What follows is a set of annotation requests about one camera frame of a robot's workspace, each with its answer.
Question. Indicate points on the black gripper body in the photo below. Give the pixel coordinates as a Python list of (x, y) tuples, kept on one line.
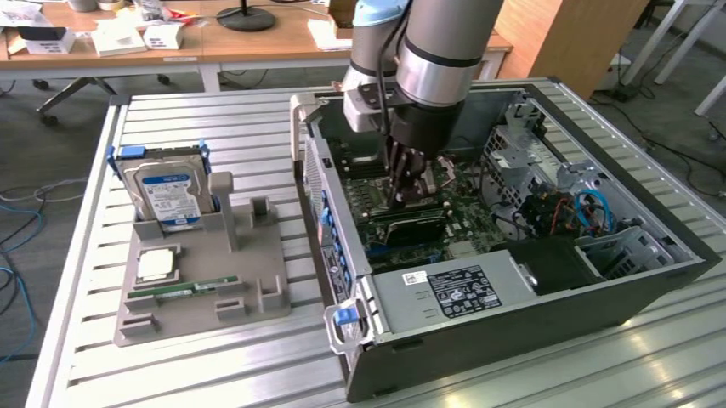
[(422, 127)]

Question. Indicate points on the black graphics card metal bracket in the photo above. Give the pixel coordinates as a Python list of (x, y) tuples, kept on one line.
[(417, 229)]

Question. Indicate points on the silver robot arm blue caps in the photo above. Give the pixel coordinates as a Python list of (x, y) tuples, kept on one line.
[(449, 42)]

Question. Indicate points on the metal socket cover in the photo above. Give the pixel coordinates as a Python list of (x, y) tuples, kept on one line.
[(449, 163)]

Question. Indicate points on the CPU socket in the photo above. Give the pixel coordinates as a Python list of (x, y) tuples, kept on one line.
[(426, 189)]

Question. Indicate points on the metal drive cage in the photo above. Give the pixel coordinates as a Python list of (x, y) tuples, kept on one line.
[(510, 170)]

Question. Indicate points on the dark RAM stick with label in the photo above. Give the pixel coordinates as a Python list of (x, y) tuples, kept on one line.
[(429, 209)]

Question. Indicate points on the green motherboard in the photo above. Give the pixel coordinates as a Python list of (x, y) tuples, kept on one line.
[(472, 221)]

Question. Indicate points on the white paper stack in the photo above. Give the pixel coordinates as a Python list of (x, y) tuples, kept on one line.
[(326, 38)]

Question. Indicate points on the blue expansion slot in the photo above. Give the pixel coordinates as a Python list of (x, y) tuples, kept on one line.
[(374, 248)]

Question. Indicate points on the silver chipset heatsink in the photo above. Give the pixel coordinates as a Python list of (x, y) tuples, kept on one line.
[(465, 250)]

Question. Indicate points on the brown cardboard box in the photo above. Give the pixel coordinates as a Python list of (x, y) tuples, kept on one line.
[(341, 13)]

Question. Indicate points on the wooden cabinet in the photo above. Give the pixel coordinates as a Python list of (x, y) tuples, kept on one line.
[(568, 42)]

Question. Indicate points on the wooden desk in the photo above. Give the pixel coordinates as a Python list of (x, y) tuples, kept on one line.
[(255, 47)]

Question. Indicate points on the black round lamp base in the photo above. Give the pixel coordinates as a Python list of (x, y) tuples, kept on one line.
[(245, 21)]

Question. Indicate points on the grey power supply unit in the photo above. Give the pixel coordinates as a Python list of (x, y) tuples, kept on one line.
[(409, 306)]

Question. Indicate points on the metal disk bay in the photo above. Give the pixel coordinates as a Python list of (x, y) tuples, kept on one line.
[(624, 255)]

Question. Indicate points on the blue case latch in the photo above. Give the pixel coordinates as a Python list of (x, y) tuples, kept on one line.
[(345, 317)]

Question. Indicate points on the hard disk in blue carrier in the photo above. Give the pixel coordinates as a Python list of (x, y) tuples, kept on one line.
[(165, 195)]

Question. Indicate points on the white box with label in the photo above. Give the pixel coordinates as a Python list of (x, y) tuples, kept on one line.
[(165, 38)]

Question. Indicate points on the grey plastic parts rack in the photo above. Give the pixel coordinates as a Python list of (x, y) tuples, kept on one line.
[(199, 263)]

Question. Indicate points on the open black PC case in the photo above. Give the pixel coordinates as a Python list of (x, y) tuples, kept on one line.
[(510, 348)]

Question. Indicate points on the green RAM stick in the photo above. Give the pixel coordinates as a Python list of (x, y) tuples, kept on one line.
[(187, 289)]

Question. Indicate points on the silver CPU chip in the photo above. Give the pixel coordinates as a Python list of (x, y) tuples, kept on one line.
[(154, 265)]

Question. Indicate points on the white open box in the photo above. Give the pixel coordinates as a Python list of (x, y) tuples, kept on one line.
[(117, 44)]

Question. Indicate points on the black wheeled stand base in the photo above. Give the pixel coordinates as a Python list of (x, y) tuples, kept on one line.
[(74, 91)]

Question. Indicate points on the tape roll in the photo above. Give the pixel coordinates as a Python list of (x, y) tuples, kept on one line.
[(101, 5)]

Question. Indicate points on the grey cup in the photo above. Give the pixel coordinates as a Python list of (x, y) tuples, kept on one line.
[(82, 5)]

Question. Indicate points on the white box with black top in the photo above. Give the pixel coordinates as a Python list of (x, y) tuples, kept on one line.
[(49, 44)]

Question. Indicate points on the printed loose papers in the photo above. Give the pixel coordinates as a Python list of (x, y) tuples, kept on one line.
[(21, 17)]

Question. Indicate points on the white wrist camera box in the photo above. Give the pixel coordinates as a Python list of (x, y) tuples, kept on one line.
[(361, 115)]

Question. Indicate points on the white metal table frame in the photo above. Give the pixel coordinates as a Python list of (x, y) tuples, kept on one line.
[(650, 41)]

